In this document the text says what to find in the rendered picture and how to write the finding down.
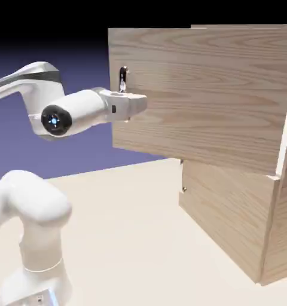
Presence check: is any large light wood cabinet door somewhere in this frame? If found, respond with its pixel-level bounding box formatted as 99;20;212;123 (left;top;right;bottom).
107;27;287;179

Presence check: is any small light wood cabinet door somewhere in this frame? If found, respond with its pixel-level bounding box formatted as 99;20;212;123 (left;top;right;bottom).
178;159;281;284

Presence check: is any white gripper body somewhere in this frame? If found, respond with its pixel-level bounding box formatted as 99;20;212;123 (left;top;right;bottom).
127;93;148;119

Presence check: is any light wood cabinet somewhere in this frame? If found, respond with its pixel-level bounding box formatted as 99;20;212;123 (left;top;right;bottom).
178;23;287;287

